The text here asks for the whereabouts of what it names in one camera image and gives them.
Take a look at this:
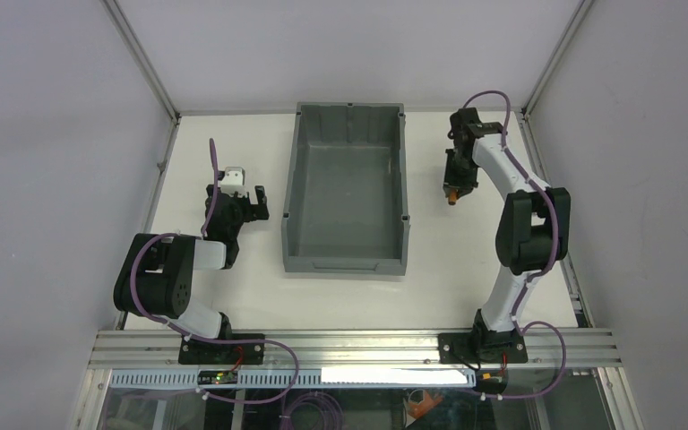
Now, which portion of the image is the orange black handled screwdriver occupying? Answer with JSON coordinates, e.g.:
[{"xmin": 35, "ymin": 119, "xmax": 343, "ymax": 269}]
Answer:
[{"xmin": 447, "ymin": 189, "xmax": 458, "ymax": 206}]

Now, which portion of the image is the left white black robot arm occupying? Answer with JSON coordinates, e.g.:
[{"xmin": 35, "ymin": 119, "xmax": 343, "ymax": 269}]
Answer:
[{"xmin": 113, "ymin": 185, "xmax": 270, "ymax": 341}]

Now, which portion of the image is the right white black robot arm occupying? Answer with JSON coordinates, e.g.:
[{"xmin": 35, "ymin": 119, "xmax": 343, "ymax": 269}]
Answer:
[{"xmin": 437, "ymin": 107, "xmax": 571, "ymax": 366}]

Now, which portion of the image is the grey plastic storage bin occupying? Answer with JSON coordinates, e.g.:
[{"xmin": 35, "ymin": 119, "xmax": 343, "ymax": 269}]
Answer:
[{"xmin": 280, "ymin": 102, "xmax": 410, "ymax": 276}]

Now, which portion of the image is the orange object under table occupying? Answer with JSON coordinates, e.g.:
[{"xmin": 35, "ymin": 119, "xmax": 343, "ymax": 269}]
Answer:
[{"xmin": 405, "ymin": 389, "xmax": 443, "ymax": 419}]

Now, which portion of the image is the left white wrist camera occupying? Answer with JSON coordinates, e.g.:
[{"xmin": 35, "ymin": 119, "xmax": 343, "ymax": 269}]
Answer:
[{"xmin": 219, "ymin": 167, "xmax": 247, "ymax": 198}]

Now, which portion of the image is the back aluminium frame rail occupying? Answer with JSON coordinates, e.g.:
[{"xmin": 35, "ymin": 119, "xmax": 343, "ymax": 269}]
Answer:
[{"xmin": 177, "ymin": 105, "xmax": 504, "ymax": 116}]

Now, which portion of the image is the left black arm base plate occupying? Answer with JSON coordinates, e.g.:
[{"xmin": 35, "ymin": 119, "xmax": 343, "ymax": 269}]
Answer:
[{"xmin": 177, "ymin": 332, "xmax": 265, "ymax": 366}]

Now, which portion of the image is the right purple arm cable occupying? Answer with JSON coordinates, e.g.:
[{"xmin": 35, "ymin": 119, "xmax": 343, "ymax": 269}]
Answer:
[{"xmin": 461, "ymin": 90, "xmax": 568, "ymax": 400}]

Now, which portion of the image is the front aluminium mounting rail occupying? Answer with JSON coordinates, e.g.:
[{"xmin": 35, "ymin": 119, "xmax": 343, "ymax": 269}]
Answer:
[{"xmin": 88, "ymin": 328, "xmax": 623, "ymax": 370}]

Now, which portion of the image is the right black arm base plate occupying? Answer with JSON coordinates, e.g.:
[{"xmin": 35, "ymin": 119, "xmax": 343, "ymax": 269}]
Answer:
[{"xmin": 437, "ymin": 331, "xmax": 529, "ymax": 366}]

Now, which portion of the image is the right aluminium frame post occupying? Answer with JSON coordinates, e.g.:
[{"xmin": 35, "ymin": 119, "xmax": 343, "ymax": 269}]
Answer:
[{"xmin": 521, "ymin": 0, "xmax": 596, "ymax": 116}]

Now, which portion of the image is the aluminium frame post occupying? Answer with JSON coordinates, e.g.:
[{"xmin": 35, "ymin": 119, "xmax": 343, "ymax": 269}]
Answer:
[
  {"xmin": 100, "ymin": 0, "xmax": 180, "ymax": 123},
  {"xmin": 521, "ymin": 0, "xmax": 596, "ymax": 116}
]

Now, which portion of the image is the coiled purple cable below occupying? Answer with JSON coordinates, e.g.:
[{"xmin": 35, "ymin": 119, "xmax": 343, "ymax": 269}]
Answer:
[{"xmin": 279, "ymin": 391, "xmax": 345, "ymax": 430}]

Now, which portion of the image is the white slotted cable duct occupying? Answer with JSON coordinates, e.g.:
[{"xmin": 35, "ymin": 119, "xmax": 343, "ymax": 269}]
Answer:
[{"xmin": 109, "ymin": 367, "xmax": 476, "ymax": 391}]

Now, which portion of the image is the left aluminium frame post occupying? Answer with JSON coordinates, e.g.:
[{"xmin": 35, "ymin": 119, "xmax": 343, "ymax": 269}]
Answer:
[{"xmin": 100, "ymin": 0, "xmax": 180, "ymax": 123}]

